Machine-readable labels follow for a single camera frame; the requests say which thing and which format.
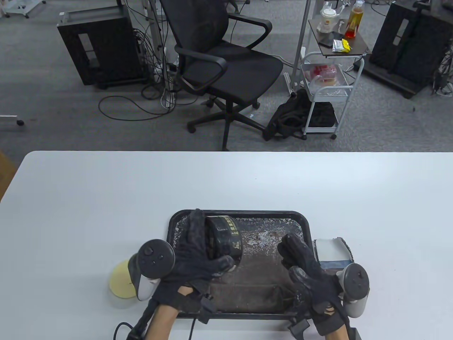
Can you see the white stand leg with caster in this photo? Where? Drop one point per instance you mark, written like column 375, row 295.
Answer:
column 9, row 118

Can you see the person's left forearm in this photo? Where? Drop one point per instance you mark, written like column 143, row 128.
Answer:
column 162, row 324

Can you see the black and white controller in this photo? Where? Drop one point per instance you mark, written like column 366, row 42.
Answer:
column 152, row 255
column 354, row 279

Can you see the white lidded cup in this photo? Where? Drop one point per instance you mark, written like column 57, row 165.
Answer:
column 327, row 19

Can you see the white metal post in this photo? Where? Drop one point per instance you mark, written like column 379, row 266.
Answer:
column 155, row 35

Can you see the white wheeled frame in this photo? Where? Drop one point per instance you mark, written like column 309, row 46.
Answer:
column 17, row 13

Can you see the black fabric bag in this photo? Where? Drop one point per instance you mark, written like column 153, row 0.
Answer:
column 322, row 115

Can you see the orange drink bottle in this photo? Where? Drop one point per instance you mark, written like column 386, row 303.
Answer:
column 355, row 21

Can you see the black computer tower cabinet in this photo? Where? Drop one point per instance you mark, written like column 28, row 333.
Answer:
column 106, row 46

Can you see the black office chair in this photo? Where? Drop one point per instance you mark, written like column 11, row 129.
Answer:
column 230, row 71

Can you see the white wiping cloth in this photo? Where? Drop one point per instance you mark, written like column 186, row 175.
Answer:
column 331, row 249

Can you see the black equipment cabinet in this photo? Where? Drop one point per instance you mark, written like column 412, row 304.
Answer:
column 407, row 42

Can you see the silver metal pole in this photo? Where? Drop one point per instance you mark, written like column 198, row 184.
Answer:
column 301, row 35

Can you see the black backpack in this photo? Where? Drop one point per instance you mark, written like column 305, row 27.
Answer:
column 286, row 113

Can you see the black plastic tray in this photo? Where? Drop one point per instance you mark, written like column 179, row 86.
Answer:
column 304, row 223

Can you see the yellow round sponge pad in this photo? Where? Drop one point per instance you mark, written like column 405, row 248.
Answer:
column 118, row 279

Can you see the red snack package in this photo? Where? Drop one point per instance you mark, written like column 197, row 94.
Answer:
column 320, row 72

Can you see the person's right forearm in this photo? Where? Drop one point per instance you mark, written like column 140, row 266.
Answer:
column 336, row 334

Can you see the white rolling cart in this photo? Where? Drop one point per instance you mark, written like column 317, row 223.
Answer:
column 357, row 44

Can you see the person's left hand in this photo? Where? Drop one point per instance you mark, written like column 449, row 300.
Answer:
column 191, row 262

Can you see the person's right hand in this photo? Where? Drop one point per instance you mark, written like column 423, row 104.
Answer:
column 311, row 279

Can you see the yellow black packet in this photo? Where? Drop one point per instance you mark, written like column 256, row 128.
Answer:
column 340, row 45

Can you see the brown leather bag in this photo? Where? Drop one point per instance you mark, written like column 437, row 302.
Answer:
column 262, row 269

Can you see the black leather care cream tin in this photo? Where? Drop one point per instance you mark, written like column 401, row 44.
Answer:
column 226, row 241

